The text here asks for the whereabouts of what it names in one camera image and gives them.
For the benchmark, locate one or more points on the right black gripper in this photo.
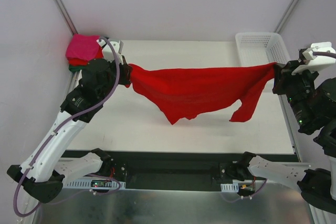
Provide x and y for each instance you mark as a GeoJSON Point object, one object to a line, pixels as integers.
{"type": "Point", "coordinates": [281, 77]}

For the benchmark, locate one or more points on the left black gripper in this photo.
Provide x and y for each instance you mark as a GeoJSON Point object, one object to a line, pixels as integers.
{"type": "Point", "coordinates": [124, 74]}

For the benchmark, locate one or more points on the white plastic basket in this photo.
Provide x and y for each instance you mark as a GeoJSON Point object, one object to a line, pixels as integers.
{"type": "Point", "coordinates": [260, 48]}

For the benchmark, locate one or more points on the red t shirt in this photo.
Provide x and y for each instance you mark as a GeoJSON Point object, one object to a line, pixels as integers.
{"type": "Point", "coordinates": [186, 93]}
{"type": "Point", "coordinates": [76, 62]}

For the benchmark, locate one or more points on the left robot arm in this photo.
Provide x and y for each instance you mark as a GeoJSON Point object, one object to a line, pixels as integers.
{"type": "Point", "coordinates": [41, 176]}

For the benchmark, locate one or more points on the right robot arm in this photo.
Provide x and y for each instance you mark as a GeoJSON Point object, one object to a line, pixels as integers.
{"type": "Point", "coordinates": [314, 110]}

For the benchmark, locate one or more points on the folded red t shirt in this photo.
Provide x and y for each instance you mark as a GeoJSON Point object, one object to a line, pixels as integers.
{"type": "Point", "coordinates": [76, 62]}

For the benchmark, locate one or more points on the folded pink t shirt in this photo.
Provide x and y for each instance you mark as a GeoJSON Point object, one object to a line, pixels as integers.
{"type": "Point", "coordinates": [83, 47]}

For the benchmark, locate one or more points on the folded green t shirt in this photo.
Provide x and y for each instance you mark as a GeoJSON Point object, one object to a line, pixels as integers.
{"type": "Point", "coordinates": [74, 69]}

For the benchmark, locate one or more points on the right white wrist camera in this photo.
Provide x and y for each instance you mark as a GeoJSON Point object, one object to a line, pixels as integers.
{"type": "Point", "coordinates": [318, 56]}

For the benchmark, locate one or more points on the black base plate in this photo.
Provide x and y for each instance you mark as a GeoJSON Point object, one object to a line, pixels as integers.
{"type": "Point", "coordinates": [173, 171]}

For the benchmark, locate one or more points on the right grey cable duct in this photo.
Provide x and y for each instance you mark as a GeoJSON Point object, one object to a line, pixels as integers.
{"type": "Point", "coordinates": [230, 188]}

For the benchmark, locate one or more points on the grey cable duct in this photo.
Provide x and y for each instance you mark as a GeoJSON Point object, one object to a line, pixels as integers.
{"type": "Point", "coordinates": [89, 183]}
{"type": "Point", "coordinates": [230, 188]}

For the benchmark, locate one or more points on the left grey cable duct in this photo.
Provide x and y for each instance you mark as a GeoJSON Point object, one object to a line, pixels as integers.
{"type": "Point", "coordinates": [89, 183]}

